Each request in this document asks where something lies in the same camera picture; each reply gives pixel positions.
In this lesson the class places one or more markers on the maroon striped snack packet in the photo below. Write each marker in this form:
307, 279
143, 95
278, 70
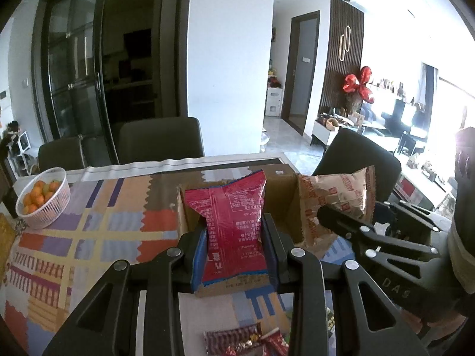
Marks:
230, 341

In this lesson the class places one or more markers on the brown snack packet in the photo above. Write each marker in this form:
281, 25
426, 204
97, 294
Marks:
334, 193

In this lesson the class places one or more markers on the white storage cabinet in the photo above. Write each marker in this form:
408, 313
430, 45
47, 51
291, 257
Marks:
274, 104

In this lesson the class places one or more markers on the dark brown door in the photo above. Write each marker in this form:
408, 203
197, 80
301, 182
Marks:
300, 70

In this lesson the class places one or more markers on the golden patterned cloth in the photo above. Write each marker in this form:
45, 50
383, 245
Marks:
6, 237

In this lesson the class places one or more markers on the cardboard box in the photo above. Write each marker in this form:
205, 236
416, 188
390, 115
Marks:
285, 207

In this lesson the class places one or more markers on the small white shelf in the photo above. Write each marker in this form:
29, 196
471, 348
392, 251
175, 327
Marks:
22, 148

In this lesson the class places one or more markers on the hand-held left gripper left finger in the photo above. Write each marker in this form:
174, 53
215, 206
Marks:
196, 263

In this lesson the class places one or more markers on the dark green snack packet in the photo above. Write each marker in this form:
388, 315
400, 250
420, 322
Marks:
330, 320

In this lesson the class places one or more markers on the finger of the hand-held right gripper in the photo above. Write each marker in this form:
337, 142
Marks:
408, 211
334, 217

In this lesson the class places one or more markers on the white sideboard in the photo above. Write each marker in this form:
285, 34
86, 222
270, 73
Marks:
323, 131

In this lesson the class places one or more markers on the white plastic basket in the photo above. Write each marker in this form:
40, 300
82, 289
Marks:
52, 211

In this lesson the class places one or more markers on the red white box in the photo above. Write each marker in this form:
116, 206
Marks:
408, 193

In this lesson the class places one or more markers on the pile of oranges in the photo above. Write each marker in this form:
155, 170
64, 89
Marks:
37, 196

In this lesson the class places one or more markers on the colourful patterned tablecloth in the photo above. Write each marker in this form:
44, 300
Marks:
111, 230

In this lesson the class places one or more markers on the dark glass sliding door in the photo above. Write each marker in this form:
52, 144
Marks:
92, 63

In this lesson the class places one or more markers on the red foil balloon flower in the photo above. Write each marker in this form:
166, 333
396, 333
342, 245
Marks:
358, 81

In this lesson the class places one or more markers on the dark dining chair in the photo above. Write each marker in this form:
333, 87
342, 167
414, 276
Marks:
159, 141
61, 154
356, 152

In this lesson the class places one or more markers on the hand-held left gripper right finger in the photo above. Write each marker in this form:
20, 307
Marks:
274, 267

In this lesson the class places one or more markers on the gold wall ornament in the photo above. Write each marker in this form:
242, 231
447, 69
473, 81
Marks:
345, 44

